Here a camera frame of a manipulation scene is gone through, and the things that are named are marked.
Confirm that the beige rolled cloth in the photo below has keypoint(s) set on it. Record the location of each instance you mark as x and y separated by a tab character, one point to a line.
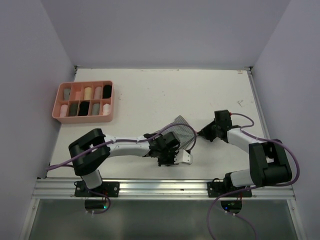
98	93

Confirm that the black rolled cloth back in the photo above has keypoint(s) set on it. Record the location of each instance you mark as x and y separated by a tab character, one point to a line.
107	91

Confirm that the beige navy-trimmed underwear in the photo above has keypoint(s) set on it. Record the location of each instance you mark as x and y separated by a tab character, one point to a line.
87	93

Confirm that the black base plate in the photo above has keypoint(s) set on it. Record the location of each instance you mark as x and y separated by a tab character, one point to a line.
108	188
218	187

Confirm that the grey striped underwear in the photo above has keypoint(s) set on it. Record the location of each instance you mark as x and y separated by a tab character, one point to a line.
187	135

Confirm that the aluminium mounting rail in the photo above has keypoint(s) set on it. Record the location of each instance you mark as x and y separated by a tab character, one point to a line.
155	189

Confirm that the black rolled cloth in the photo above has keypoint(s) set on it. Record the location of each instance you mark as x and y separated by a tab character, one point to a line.
107	91
83	108

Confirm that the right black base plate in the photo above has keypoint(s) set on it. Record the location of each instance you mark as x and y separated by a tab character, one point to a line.
218	187

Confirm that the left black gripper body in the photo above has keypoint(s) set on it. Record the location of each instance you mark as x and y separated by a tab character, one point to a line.
167	156

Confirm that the grey rolled cloth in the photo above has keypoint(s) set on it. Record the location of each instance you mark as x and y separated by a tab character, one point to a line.
95	111

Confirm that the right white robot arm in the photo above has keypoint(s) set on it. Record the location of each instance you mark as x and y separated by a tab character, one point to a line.
268	162

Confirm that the olive rolled cloth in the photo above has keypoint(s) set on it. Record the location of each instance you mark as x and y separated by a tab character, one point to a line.
73	109

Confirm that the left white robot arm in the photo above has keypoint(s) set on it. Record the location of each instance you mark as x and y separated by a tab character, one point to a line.
92	149

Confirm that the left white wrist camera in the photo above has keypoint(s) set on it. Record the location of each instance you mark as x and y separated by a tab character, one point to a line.
183	157

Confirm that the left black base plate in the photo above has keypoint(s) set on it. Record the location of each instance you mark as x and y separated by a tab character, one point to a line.
108	188

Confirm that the white rolled cloth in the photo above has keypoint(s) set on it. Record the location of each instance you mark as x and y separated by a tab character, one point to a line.
106	109

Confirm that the black rolled cloth front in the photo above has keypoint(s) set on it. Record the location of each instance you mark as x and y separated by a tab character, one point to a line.
83	108

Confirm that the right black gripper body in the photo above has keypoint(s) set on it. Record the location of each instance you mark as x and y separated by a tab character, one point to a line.
210	131

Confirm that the pink divided storage tray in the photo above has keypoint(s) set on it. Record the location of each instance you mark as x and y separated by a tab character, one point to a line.
77	89

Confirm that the plain grey underwear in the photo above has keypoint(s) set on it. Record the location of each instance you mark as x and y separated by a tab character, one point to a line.
66	94

